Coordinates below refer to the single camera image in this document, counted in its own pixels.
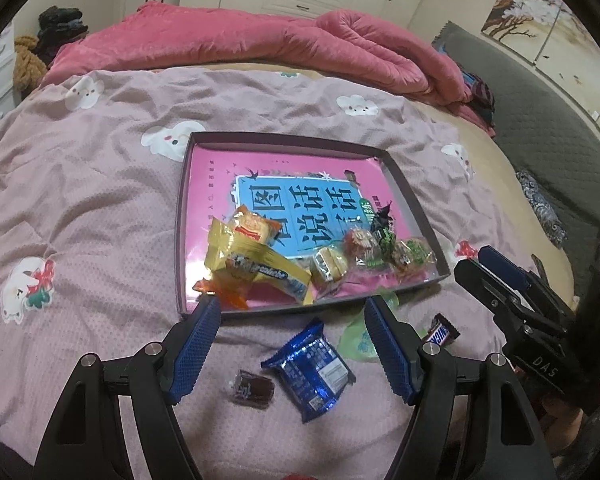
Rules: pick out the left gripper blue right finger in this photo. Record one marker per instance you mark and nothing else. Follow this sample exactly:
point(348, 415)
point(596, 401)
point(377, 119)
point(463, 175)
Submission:
point(396, 344)

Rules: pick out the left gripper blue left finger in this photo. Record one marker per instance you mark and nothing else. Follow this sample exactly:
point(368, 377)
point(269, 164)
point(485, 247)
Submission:
point(187, 346)

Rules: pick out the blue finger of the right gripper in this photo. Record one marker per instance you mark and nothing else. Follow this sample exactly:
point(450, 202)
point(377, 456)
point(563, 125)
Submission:
point(489, 291)
point(505, 262)

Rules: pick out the green bag yellow pastry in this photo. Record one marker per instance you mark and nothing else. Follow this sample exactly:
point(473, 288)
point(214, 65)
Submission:
point(355, 343)

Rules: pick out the brown Snickers bar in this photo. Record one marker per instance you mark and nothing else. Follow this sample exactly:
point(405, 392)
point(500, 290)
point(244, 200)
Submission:
point(441, 331)

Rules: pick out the small dark candy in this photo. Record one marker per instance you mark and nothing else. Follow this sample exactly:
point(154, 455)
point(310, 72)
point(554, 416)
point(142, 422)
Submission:
point(253, 390)

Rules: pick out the green label cookie packet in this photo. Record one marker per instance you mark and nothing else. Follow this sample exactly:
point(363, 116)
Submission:
point(412, 255)

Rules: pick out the blue biscuit packet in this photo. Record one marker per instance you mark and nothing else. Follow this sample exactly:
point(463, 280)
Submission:
point(311, 370)

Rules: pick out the red round snack packet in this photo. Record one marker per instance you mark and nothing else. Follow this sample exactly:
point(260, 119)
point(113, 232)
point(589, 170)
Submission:
point(362, 248)

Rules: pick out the orange bread snack packet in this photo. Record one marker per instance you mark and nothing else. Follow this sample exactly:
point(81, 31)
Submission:
point(250, 229)

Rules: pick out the small layered cake packet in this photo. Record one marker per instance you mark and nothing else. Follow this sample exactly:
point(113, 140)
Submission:
point(329, 266)

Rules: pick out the green peas snack packet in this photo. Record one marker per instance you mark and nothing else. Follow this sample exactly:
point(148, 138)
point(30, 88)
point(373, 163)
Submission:
point(383, 230)

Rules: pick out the yellow wafer bar packet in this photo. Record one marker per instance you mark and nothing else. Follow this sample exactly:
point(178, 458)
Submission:
point(286, 276)

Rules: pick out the grey padded headboard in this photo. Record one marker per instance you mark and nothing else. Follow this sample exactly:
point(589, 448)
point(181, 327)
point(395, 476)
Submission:
point(543, 136)

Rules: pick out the dark patterned clothes on bed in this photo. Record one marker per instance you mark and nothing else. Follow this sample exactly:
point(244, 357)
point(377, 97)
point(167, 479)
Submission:
point(482, 99)

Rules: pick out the pink Chinese picture book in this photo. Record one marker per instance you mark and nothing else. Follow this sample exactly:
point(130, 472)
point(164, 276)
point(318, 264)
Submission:
point(290, 214)

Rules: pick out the pink cartoon bed sheet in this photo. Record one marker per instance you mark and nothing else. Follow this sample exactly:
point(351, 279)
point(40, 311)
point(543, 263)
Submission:
point(87, 214)

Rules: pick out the pink quilted duvet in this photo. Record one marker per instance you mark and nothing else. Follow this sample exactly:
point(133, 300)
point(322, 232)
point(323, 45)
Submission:
point(349, 44)

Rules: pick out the dark clothes pile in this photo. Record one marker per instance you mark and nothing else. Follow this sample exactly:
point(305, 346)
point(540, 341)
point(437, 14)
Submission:
point(58, 26)

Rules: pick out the tree wall painting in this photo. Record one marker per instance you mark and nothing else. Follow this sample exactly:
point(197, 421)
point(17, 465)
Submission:
point(550, 37)

